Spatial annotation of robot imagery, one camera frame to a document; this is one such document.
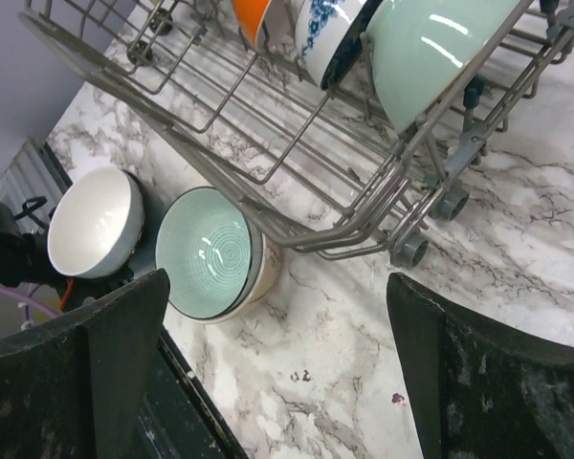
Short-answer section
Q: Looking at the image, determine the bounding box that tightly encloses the grey bowl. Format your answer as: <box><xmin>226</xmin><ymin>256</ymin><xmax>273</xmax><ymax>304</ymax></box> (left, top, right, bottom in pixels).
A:
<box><xmin>47</xmin><ymin>167</ymin><xmax>144</xmax><ymax>279</ymax></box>

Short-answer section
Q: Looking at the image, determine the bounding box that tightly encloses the celadon green bowl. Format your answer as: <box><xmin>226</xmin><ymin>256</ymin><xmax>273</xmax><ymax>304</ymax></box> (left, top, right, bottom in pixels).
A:
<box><xmin>366</xmin><ymin>0</ymin><xmax>518</xmax><ymax>134</ymax></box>

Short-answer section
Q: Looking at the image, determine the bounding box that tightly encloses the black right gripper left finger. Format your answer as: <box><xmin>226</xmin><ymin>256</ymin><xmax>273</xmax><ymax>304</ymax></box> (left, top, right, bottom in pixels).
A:
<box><xmin>0</xmin><ymin>269</ymin><xmax>170</xmax><ymax>458</ymax></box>

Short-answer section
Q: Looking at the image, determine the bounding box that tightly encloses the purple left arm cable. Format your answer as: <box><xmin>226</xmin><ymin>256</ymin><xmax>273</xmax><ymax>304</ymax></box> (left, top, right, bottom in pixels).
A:
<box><xmin>0</xmin><ymin>280</ymin><xmax>61</xmax><ymax>331</ymax></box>

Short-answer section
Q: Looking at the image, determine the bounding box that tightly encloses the blue floral bowl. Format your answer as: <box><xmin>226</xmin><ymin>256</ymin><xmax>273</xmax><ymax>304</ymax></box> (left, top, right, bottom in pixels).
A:
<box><xmin>295</xmin><ymin>0</ymin><xmax>381</xmax><ymax>91</ymax></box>

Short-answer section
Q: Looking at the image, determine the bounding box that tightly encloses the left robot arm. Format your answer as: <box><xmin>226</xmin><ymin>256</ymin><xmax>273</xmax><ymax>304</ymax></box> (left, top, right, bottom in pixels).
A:
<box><xmin>0</xmin><ymin>196</ymin><xmax>67</xmax><ymax>289</ymax></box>

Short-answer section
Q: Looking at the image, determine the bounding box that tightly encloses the dark brown bowl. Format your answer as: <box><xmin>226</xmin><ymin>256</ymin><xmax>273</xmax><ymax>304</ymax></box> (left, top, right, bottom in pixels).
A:
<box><xmin>118</xmin><ymin>172</ymin><xmax>166</xmax><ymax>285</ymax></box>

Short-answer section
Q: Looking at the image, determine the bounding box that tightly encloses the grey wire dish rack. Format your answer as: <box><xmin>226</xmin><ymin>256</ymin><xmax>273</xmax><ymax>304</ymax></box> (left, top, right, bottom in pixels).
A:
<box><xmin>19</xmin><ymin>1</ymin><xmax>574</xmax><ymax>267</ymax></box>

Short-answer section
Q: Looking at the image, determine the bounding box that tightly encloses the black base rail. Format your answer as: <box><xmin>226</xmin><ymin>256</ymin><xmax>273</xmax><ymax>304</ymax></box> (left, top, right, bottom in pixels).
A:
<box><xmin>126</xmin><ymin>330</ymin><xmax>247</xmax><ymax>459</ymax></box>

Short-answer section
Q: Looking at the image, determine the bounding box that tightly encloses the white round bowl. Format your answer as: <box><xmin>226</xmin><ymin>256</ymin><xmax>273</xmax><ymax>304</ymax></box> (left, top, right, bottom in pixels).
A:
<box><xmin>231</xmin><ymin>0</ymin><xmax>290</xmax><ymax>50</ymax></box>

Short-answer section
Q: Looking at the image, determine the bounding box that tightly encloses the beige patterned bowl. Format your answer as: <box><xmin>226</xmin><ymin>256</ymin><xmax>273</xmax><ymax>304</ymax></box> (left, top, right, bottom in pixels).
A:
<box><xmin>209</xmin><ymin>236</ymin><xmax>281</xmax><ymax>324</ymax></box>

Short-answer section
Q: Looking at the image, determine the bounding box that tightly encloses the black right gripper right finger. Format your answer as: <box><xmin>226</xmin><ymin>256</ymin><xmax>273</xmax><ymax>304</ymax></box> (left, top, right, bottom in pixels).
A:
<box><xmin>386</xmin><ymin>273</ymin><xmax>574</xmax><ymax>458</ymax></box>

